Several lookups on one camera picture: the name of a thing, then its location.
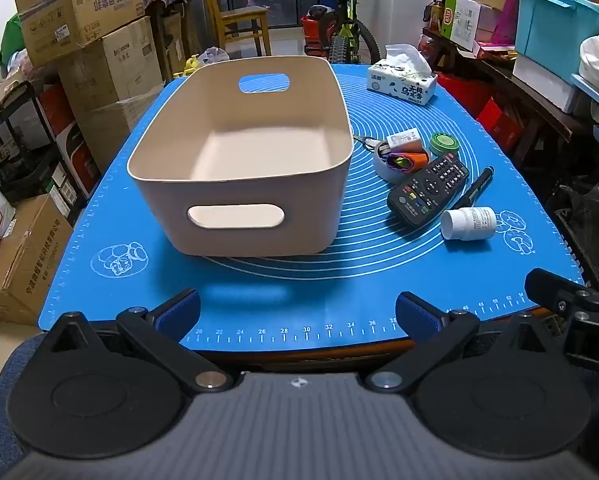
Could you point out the white tissue box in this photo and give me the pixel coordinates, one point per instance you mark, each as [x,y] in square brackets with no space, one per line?
[404,82]

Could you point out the white pill bottle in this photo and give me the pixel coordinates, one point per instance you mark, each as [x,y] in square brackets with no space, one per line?
[469,222]

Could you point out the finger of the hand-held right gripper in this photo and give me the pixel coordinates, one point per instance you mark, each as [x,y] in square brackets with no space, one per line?
[554,292]

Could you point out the black marker pen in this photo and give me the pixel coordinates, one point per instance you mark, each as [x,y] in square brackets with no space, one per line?
[474,189]

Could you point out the white tape roll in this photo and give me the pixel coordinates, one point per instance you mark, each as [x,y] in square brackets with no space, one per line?
[387,174]

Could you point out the drink bottle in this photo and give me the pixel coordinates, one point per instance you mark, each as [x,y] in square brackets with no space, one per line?
[436,17]

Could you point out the clear plastic bag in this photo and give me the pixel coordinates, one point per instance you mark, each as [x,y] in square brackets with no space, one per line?
[214,56]

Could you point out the open cardboard box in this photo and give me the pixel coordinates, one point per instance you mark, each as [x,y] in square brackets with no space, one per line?
[74,15]

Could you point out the plain brown cardboard box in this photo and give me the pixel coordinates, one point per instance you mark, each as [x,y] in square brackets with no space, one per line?
[114,67]

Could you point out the red bucket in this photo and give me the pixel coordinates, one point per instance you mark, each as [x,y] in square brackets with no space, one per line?
[313,35]

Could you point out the taped cardboard box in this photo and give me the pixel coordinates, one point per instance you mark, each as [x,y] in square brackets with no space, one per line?
[29,255]

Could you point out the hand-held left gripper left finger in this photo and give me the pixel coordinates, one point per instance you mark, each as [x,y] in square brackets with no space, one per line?
[179,307]

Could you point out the green round jar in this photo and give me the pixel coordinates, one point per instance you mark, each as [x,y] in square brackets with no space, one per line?
[444,144]

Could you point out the yellow jug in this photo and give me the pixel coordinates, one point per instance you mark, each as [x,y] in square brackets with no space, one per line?
[193,66]

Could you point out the blue silicone baking mat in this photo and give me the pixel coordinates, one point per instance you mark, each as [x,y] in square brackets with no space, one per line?
[329,300]

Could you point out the white flat box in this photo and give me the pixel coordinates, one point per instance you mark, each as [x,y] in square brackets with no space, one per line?
[544,82]

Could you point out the dark wooden side table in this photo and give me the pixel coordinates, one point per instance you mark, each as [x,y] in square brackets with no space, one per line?
[529,110]

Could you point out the black shelf rack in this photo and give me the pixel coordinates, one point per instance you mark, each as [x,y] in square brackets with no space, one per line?
[29,180]

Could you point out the black remote control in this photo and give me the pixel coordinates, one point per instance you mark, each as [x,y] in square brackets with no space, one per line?
[427,192]

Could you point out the green black bicycle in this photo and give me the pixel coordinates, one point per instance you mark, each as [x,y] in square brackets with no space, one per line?
[344,35]

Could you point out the person's blue jeans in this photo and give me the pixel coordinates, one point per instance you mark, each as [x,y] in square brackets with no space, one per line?
[9,400]

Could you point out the green bag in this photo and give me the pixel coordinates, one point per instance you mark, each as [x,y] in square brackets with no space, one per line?
[13,30]

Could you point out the small white box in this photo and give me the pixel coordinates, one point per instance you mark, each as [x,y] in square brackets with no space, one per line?
[403,139]

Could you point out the black plastic crate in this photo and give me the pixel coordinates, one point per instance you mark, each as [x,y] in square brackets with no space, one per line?
[579,240]

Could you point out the orange purple folding gadget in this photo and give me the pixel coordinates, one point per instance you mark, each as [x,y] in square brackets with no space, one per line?
[404,162]

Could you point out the teal plastic storage bin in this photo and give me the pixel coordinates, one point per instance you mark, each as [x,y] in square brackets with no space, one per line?
[554,25]

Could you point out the wooden chair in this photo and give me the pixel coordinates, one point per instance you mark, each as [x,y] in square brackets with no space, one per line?
[242,17]

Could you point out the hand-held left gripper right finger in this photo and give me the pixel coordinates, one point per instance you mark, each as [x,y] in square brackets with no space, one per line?
[419,310]

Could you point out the beige plastic storage bin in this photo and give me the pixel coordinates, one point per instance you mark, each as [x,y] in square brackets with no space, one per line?
[259,195]

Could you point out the red gift boxes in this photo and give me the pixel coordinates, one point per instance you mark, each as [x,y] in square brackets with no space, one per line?
[494,120]

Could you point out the white freezer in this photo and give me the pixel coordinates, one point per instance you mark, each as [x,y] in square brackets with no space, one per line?
[394,5]

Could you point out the red white appliance box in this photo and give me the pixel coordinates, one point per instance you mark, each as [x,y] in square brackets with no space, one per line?
[77,157]

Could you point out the green white carton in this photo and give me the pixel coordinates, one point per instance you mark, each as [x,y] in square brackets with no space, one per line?
[462,22]

